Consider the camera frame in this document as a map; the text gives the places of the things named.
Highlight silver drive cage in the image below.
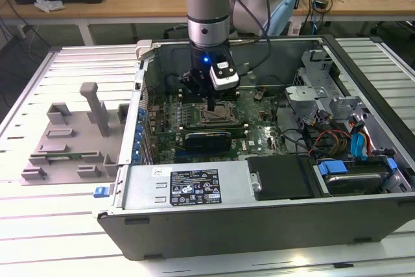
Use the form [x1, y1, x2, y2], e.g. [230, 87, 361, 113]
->
[284, 48, 370, 128]

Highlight wire locking lever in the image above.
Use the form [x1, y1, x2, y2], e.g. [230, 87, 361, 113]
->
[204, 119, 241, 126]

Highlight grey parts rack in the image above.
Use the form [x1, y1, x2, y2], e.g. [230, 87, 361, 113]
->
[21, 82, 130, 187]

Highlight wooden desk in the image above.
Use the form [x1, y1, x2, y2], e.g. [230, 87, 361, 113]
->
[291, 0, 415, 36]
[0, 0, 189, 47]

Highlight beige case latch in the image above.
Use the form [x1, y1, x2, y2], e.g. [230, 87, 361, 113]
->
[135, 39, 153, 62]

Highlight hard disk blue carrier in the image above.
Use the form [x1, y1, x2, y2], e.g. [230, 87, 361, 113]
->
[317, 157, 397, 196]

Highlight light blue flat wire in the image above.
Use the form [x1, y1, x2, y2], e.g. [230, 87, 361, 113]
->
[349, 120, 370, 161]

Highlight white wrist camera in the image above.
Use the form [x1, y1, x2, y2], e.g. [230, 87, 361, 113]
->
[209, 57, 241, 92]

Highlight crumpled white paper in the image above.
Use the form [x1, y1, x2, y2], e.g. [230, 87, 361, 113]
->
[34, 0, 65, 14]

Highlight green motherboard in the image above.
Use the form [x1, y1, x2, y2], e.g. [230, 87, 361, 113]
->
[145, 90, 289, 164]

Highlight black graphics card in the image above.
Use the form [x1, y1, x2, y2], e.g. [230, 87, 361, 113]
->
[184, 129, 233, 158]

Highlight black camera cable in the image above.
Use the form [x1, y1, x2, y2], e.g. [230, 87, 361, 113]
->
[228, 0, 275, 75]

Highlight black PC case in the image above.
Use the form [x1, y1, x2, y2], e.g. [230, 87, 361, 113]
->
[97, 33, 415, 261]

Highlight CPU socket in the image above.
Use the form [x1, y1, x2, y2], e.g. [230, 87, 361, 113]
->
[199, 100, 241, 126]

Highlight silver chipset heatsink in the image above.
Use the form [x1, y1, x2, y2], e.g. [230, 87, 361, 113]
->
[264, 126, 279, 150]

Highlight yellow red power wires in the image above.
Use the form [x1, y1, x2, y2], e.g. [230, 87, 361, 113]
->
[311, 129, 353, 154]

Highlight red flat wire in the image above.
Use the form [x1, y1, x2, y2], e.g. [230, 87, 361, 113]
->
[362, 129, 374, 158]

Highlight silver power supply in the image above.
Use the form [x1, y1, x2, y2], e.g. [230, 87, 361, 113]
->
[123, 160, 252, 210]

